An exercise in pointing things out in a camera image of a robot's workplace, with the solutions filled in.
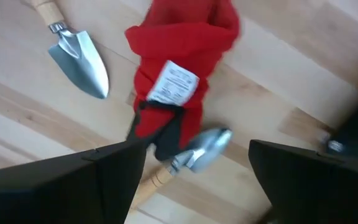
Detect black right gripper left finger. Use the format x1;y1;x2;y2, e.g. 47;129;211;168
0;139;148;224

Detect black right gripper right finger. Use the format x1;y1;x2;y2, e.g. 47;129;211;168
248;139;358;224

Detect small yellow object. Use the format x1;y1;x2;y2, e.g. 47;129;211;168
130;127;234;210

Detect wide silver trowel wooden handle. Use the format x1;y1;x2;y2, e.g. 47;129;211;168
30;0;110;100

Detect red gardening glove black cuff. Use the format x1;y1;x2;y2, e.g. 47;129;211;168
124;0;241;161

